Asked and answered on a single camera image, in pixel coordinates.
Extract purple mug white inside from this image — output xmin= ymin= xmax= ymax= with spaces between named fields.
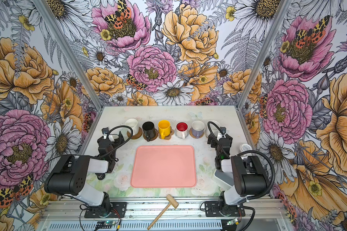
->
xmin=191 ymin=120 xmax=205 ymax=136

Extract white speckled mug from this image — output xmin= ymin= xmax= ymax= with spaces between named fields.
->
xmin=206 ymin=120 xmax=220 ymax=137
xmin=125 ymin=118 xmax=139 ymax=136

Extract plain brown wooden coaster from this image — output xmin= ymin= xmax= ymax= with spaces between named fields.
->
xmin=127 ymin=127 xmax=143 ymax=140

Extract black mug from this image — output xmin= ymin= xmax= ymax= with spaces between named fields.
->
xmin=142 ymin=121 xmax=157 ymax=142

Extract white mug red inside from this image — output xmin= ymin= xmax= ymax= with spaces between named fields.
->
xmin=175 ymin=122 xmax=189 ymax=139

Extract dark wooden scratched coaster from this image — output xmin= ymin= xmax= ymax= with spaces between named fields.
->
xmin=143 ymin=129 xmax=159 ymax=142

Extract cork paw print coaster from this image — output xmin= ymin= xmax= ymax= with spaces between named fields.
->
xmin=159 ymin=129 xmax=174 ymax=140

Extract yellow mug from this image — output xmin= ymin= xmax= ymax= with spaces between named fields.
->
xmin=158 ymin=120 xmax=171 ymax=140

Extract woven rattan round coaster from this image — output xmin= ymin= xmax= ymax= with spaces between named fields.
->
xmin=189 ymin=129 xmax=204 ymax=139

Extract grey-blue woven round coaster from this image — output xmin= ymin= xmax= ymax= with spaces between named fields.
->
xmin=175 ymin=131 xmax=189 ymax=139

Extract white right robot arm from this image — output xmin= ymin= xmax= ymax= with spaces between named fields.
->
xmin=204 ymin=134 xmax=270 ymax=217

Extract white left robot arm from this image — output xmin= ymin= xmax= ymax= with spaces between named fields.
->
xmin=44 ymin=133 xmax=124 ymax=218

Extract white grey square container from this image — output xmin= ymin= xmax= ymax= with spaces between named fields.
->
xmin=213 ymin=170 xmax=234 ymax=190

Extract pink silicone tray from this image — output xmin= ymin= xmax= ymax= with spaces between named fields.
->
xmin=130 ymin=145 xmax=197 ymax=188

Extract wooden mallet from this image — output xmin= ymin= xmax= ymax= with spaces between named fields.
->
xmin=147 ymin=194 xmax=179 ymax=230

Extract green circuit board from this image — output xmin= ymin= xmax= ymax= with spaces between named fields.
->
xmin=95 ymin=221 xmax=116 ymax=230

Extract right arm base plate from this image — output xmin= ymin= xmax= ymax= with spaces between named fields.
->
xmin=204 ymin=201 xmax=245 ymax=217

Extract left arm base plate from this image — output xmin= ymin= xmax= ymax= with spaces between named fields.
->
xmin=84 ymin=202 xmax=127 ymax=218

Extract black corrugated right cable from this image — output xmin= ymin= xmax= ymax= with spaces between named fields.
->
xmin=207 ymin=121 xmax=276 ymax=231

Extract aluminium right corner post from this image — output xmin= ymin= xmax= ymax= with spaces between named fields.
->
xmin=237 ymin=0 xmax=292 ymax=111

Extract aluminium corner post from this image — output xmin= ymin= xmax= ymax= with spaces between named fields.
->
xmin=34 ymin=1 xmax=103 ymax=112
xmin=237 ymin=0 xmax=292 ymax=111

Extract aluminium left corner post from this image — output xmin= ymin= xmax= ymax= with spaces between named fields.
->
xmin=34 ymin=1 xmax=103 ymax=112

